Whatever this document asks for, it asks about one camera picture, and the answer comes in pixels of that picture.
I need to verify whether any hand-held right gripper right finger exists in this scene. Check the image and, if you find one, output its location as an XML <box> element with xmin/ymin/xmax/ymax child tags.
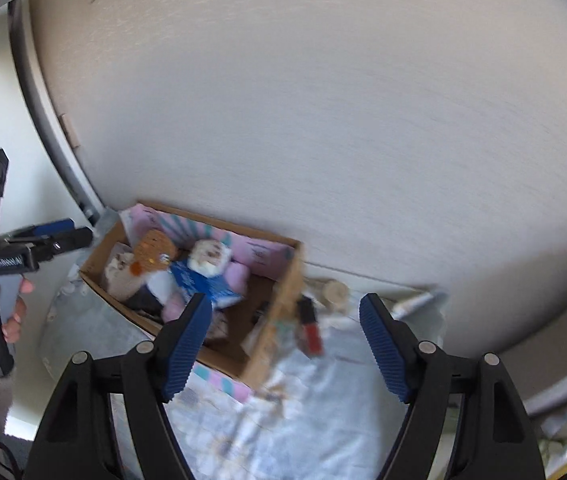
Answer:
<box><xmin>359</xmin><ymin>293</ymin><xmax>547</xmax><ymax>480</ymax></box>

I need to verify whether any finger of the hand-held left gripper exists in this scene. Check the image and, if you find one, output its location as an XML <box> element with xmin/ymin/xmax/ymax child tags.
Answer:
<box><xmin>11</xmin><ymin>217</ymin><xmax>76</xmax><ymax>244</ymax></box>
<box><xmin>28</xmin><ymin>227</ymin><xmax>94</xmax><ymax>263</ymax></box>

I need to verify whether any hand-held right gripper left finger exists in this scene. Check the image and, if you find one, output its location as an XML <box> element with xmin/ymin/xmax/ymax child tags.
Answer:
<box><xmin>24</xmin><ymin>294</ymin><xmax>213</xmax><ymax>480</ymax></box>

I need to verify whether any pink and blue plush doll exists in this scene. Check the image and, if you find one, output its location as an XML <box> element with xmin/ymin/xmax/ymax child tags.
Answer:
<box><xmin>148</xmin><ymin>237</ymin><xmax>252</xmax><ymax>321</ymax></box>

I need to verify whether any pink printed cardboard box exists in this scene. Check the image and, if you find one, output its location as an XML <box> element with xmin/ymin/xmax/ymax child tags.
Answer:
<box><xmin>78</xmin><ymin>200</ymin><xmax>305</xmax><ymax>403</ymax></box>

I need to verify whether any white round desktop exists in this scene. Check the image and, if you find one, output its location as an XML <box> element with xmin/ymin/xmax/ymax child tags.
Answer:
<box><xmin>38</xmin><ymin>260</ymin><xmax>451</xmax><ymax>480</ymax></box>

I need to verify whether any pink fluffy pad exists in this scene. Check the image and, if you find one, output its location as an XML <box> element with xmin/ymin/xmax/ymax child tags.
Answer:
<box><xmin>161</xmin><ymin>290</ymin><xmax>187</xmax><ymax>323</ymax></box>

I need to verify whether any white squeeze tube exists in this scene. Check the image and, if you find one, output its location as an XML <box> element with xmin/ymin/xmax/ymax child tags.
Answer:
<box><xmin>391</xmin><ymin>287</ymin><xmax>447</xmax><ymax>318</ymax></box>

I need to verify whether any cream brown plush toy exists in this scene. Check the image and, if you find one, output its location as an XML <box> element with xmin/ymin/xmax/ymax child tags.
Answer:
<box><xmin>102</xmin><ymin>252</ymin><xmax>142</xmax><ymax>303</ymax></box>

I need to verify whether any black and red tube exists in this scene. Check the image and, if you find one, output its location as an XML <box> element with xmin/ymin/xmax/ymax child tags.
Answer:
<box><xmin>297</xmin><ymin>297</ymin><xmax>325</xmax><ymax>359</ymax></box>

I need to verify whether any round brown plush toy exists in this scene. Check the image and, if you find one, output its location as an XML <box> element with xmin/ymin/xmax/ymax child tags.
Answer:
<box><xmin>132</xmin><ymin>229</ymin><xmax>178</xmax><ymax>277</ymax></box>

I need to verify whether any pale floral tablecloth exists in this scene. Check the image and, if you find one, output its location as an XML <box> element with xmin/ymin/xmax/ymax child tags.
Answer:
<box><xmin>38</xmin><ymin>260</ymin><xmax>451</xmax><ymax>480</ymax></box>

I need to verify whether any beige wall tab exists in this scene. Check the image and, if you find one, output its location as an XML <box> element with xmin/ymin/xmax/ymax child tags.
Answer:
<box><xmin>60</xmin><ymin>114</ymin><xmax>82</xmax><ymax>150</ymax></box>

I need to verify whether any grey door frame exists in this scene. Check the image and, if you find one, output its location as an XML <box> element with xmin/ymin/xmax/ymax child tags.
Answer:
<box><xmin>8</xmin><ymin>0</ymin><xmax>107</xmax><ymax>228</ymax></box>

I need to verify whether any black cable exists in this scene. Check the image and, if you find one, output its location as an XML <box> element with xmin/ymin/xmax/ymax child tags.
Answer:
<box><xmin>0</xmin><ymin>440</ymin><xmax>27</xmax><ymax>480</ymax></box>

